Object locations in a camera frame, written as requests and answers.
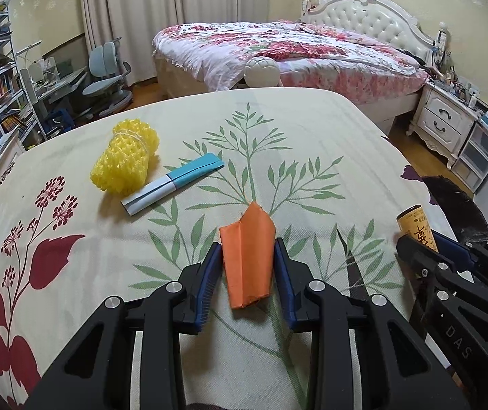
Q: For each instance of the grey study desk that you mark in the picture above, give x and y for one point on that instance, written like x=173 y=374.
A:
x=56 y=87

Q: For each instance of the amber bottle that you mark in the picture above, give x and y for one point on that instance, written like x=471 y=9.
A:
x=416 y=226

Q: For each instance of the yellow foam net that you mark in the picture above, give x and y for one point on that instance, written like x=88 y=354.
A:
x=124 y=158

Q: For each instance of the cluster of small bottles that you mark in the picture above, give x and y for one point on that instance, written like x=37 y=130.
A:
x=453 y=81

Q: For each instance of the grey desk chair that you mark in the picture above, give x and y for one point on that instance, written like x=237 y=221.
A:
x=107 y=57

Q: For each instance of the plastic drawer unit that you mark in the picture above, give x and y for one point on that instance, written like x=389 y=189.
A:
x=478 y=149

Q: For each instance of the blue storage crate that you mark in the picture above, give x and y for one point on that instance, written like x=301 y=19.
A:
x=60 y=120

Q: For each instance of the white tufted stool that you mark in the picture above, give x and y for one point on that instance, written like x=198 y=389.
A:
x=261 y=70

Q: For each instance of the beige curtain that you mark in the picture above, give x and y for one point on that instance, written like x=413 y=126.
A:
x=162 y=0

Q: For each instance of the floral tablecloth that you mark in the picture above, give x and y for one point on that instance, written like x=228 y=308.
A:
x=290 y=136

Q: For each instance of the blue and white box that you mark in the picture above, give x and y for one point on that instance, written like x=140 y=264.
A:
x=171 y=181

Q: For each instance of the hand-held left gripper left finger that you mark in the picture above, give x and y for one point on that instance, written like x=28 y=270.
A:
x=207 y=282

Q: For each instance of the white bed with tufted headboard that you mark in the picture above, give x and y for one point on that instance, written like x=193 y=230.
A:
x=367 y=13

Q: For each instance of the black trash bin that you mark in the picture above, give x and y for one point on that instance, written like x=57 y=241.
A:
x=461 y=209

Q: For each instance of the white nightstand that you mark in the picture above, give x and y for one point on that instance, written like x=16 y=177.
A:
x=440 y=115

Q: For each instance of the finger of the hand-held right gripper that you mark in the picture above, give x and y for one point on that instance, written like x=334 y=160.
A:
x=453 y=251
x=419 y=258

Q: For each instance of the orange paper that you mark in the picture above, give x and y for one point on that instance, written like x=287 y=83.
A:
x=248 y=256

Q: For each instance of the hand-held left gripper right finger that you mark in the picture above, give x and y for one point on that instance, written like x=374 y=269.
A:
x=284 y=282

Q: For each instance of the white bookshelf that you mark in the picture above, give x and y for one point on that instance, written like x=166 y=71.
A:
x=0 y=85

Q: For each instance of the pink floral blanket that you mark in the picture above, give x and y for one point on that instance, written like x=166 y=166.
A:
x=248 y=47

